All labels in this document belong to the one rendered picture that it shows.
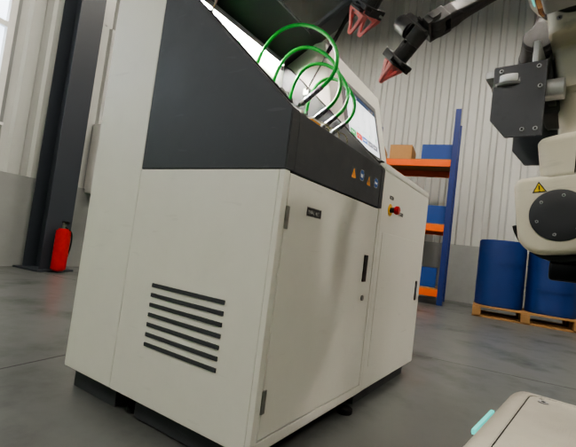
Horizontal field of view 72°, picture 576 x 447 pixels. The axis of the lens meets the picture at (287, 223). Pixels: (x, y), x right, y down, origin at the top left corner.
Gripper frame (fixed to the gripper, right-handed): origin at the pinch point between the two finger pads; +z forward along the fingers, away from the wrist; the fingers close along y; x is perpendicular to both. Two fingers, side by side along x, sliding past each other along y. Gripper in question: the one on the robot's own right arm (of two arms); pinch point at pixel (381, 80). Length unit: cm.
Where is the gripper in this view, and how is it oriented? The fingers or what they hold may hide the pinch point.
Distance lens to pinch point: 153.1
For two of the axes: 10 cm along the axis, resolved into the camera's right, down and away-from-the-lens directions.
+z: -5.6, 6.6, 5.1
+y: -3.7, -7.4, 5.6
